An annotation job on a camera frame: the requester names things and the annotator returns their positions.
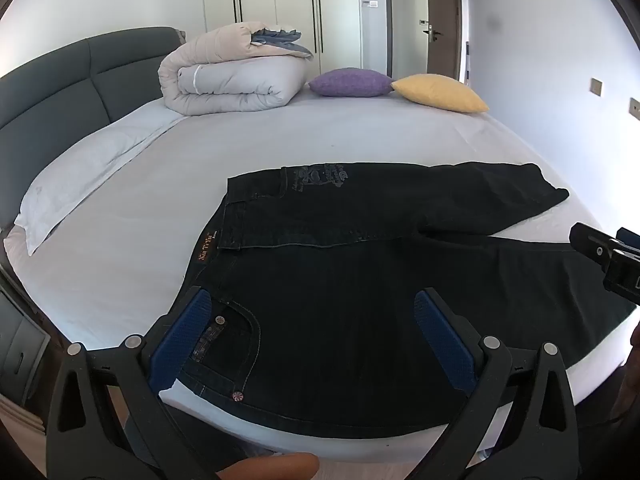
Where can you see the purple cushion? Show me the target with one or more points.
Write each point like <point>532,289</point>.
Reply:
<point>350,82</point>

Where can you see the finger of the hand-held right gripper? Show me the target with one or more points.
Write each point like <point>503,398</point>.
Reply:
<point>622,275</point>
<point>590,240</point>

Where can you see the folded beige grey duvet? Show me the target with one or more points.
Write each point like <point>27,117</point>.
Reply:
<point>230,75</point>

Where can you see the white pillow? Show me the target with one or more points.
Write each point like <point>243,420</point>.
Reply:
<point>85,170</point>

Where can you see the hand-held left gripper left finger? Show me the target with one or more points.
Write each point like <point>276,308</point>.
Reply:
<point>182,335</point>

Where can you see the dark grey nightstand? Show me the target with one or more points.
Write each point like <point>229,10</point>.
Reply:
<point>20,340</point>

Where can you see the grey padded headboard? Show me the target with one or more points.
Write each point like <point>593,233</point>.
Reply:
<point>60,80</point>

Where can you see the black denim pants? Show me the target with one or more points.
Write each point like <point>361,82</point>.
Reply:
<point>350,310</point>

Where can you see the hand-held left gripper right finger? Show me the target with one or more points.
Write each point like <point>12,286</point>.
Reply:
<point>442,340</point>

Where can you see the yellow cushion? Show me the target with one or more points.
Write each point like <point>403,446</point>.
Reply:
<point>440,92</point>

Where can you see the bronze wall plate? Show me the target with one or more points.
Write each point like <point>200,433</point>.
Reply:
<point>635,110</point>
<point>596,86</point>

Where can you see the bed with white sheet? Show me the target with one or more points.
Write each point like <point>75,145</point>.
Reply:
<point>150,260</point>

